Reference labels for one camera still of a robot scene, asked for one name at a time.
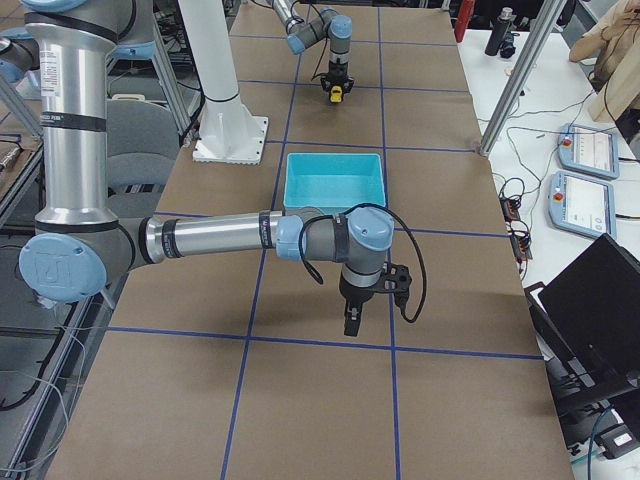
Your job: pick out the arm camera bracket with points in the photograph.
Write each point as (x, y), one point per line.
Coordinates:
(395, 279)

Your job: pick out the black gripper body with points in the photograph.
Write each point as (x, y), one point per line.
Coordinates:
(337, 66)
(355, 293)

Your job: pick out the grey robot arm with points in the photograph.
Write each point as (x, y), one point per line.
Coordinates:
(328, 25)
(81, 245)

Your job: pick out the grey office chair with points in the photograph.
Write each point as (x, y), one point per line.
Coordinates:
(142, 146)

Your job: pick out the teach pendant tablet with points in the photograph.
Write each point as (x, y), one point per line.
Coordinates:
(589, 151)
(582, 205)

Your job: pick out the lower teach pendant tablet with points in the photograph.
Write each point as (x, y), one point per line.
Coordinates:
(582, 205)

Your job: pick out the yellow beetle toy car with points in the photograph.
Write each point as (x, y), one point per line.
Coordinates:
(336, 94)

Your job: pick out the aluminium frame post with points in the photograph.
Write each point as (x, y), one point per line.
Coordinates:
(544, 24)

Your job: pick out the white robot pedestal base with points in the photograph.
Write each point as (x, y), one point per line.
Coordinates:
(228, 132)

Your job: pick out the black cylinder bottle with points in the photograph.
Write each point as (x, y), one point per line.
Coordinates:
(499, 30)

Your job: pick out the upper teach pendant tablet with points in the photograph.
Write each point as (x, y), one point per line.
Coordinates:
(589, 151)

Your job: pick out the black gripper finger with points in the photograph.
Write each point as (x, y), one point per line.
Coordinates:
(352, 317)

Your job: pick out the person in beige shirt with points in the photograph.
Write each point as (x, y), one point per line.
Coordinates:
(611, 37)

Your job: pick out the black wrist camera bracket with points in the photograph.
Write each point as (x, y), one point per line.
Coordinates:
(327, 81)

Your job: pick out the light blue plastic bin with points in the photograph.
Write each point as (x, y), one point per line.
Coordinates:
(333, 182)

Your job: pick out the black laptop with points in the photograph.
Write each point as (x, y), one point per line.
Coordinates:
(594, 304)

